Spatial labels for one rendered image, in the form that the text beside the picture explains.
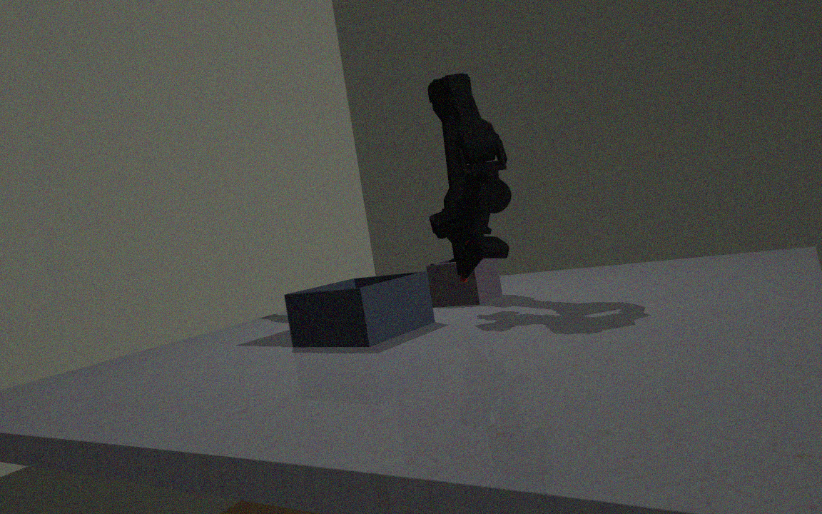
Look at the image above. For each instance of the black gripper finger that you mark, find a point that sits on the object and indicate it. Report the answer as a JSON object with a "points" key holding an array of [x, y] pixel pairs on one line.
{"points": [[458, 252], [469, 261]]}

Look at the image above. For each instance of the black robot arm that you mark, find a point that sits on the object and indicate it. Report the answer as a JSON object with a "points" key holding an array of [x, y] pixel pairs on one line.
{"points": [[468, 139]]}

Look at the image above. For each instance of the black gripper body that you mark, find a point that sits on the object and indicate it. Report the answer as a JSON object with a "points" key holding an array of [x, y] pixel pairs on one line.
{"points": [[480, 245]]}

